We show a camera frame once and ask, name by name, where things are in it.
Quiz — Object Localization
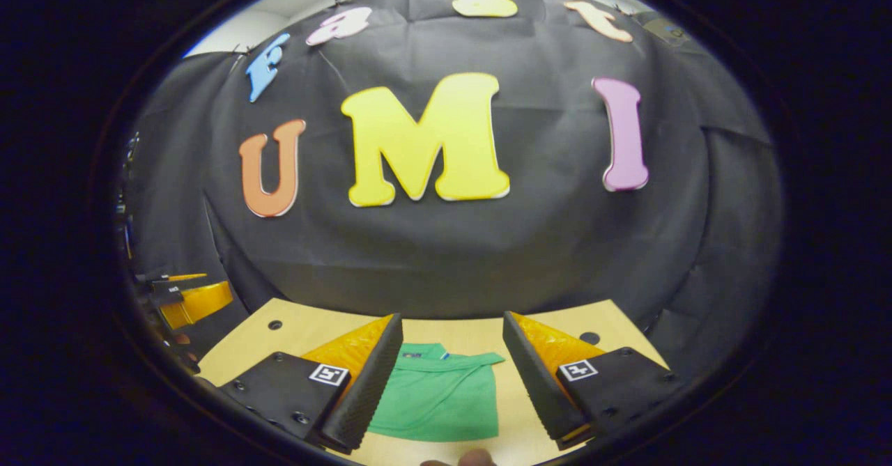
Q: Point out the green T-shirt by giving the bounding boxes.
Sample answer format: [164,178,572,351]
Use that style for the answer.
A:
[368,343,506,443]

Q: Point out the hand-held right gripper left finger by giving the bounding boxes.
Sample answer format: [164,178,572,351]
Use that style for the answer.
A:
[217,313,405,451]

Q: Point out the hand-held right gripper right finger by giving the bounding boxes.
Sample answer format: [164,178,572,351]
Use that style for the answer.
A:
[502,311,685,451]

